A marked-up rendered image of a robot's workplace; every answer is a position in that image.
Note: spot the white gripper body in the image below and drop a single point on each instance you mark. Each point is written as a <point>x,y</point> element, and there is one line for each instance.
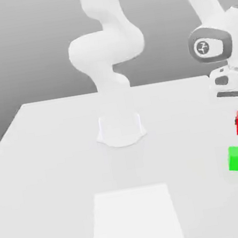
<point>236,97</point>

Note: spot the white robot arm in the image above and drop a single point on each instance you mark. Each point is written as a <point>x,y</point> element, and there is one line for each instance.
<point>107,45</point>

